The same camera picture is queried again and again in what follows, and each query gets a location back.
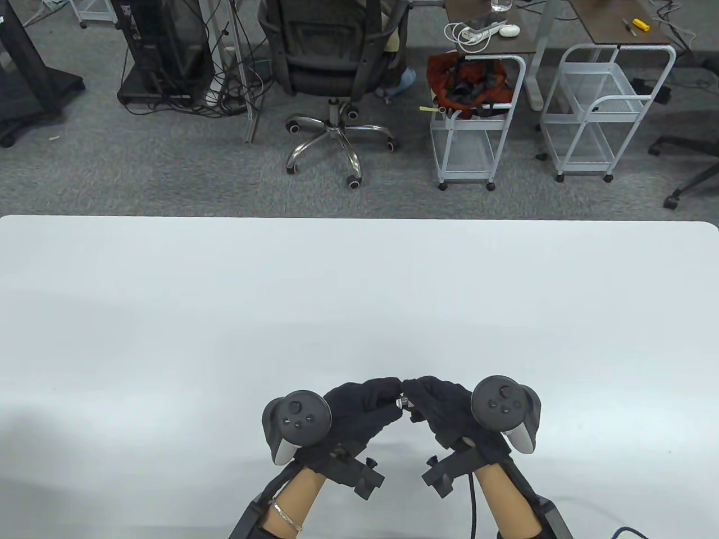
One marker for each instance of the person's left hand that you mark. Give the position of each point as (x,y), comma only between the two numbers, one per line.
(359,412)

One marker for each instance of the person's right hand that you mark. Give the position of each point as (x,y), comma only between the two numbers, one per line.
(444,407)

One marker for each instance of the person's left forearm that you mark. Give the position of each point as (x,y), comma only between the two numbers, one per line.
(297,499)

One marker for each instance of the person's right forearm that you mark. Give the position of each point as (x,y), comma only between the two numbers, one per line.
(500,502)

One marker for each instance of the black forearm sensor box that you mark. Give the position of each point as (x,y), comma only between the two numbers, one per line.
(248,521)
(551,519)

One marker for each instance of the black VR controller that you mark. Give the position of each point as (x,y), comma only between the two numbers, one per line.
(503,401)
(300,418)

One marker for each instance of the white cart holding bag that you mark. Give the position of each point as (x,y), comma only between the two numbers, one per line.
(466,149)

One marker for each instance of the red bag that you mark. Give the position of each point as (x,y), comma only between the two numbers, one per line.
(444,73)

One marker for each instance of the black chair base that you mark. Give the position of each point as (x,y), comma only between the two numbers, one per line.
(696,179)

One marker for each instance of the black mesh office chair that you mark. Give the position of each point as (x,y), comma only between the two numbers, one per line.
(320,73)

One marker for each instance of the white desk leg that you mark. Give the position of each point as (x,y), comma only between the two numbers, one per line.
(536,73)

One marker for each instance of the brown desk with power strip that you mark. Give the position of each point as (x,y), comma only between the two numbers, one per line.
(522,42)

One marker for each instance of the black power adapter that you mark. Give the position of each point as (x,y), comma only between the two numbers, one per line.
(651,90)

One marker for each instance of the white power strip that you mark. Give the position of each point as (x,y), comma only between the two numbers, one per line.
(483,28)

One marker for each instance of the white round puck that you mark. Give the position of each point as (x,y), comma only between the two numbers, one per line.
(509,30)

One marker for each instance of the clear drinking glass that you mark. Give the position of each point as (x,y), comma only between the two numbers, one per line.
(501,5)

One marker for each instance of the brown desk with tools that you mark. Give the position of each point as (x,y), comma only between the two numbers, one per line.
(606,25)

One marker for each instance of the black computer tower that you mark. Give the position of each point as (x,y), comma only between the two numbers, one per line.
(163,45)

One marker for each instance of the small thin screwdriver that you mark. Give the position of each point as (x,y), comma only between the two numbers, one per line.
(629,27)

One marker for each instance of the black rolling stand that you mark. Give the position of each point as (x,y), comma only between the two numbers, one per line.
(28,73)

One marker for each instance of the small white cart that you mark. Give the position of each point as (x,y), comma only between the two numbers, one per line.
(84,11)

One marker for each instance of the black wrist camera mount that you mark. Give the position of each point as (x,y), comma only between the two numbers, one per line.
(362,477)
(449,474)

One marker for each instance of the silver metal frame post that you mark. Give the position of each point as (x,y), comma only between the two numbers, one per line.
(247,112)

